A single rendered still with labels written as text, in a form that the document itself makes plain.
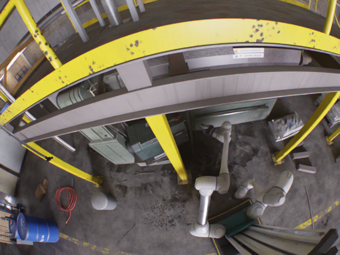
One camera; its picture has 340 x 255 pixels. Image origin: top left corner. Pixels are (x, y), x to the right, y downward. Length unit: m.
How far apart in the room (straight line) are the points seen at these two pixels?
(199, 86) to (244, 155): 1.98
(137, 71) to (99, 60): 0.17
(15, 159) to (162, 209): 5.56
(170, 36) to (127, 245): 2.67
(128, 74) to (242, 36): 0.50
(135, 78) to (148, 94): 0.15
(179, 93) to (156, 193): 1.91
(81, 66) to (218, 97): 0.72
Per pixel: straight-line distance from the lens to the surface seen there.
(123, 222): 2.63
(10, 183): 6.46
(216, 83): 0.77
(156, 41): 0.55
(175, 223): 2.34
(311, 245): 0.90
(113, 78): 1.85
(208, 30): 0.56
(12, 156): 6.37
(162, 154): 2.11
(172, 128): 1.78
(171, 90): 0.74
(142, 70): 0.63
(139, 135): 1.80
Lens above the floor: 2.30
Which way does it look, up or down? 55 degrees down
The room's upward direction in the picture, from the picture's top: 20 degrees counter-clockwise
